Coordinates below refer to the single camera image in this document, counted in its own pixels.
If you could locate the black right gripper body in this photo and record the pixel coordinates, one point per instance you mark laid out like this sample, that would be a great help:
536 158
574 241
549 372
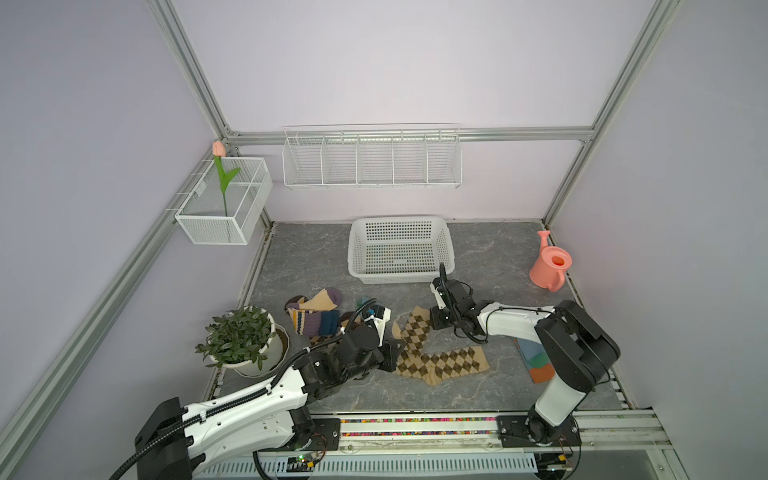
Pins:
440 318

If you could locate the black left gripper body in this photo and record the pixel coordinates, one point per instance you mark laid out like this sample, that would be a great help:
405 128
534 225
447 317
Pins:
381 357

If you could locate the tan argyle sock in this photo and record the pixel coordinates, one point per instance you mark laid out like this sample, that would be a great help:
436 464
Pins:
415 331
434 369

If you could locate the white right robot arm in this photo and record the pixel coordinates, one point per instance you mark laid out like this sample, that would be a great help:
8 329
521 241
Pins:
579 350

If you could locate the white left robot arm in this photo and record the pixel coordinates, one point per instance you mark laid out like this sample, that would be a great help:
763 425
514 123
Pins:
178 442

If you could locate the beige purple striped sock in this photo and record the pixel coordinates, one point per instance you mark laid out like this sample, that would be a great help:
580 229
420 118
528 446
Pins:
318 316

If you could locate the pink watering can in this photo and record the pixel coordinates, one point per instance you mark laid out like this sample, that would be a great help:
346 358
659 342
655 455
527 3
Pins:
550 268

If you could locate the white plastic perforated basket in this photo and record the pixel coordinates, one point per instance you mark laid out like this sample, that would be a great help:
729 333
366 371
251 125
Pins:
395 250

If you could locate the green potted plant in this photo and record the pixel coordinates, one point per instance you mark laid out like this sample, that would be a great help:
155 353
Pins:
247 341

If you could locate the pink artificial tulip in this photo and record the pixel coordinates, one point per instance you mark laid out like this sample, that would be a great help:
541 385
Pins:
225 177

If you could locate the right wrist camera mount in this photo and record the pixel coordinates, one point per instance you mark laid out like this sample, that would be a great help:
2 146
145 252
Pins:
438 296

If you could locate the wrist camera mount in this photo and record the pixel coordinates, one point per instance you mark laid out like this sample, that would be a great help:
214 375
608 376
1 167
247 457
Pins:
377 316
438 296

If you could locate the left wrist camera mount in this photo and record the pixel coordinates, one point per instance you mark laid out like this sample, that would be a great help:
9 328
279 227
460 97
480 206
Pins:
377 316

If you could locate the white wire wall shelf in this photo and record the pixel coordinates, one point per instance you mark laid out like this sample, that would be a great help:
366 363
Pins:
373 156

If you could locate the white wire wall basket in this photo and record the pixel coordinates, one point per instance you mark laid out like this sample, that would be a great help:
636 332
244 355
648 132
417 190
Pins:
201 213

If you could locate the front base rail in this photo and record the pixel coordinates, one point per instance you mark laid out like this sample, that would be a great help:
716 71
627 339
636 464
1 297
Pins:
477 431

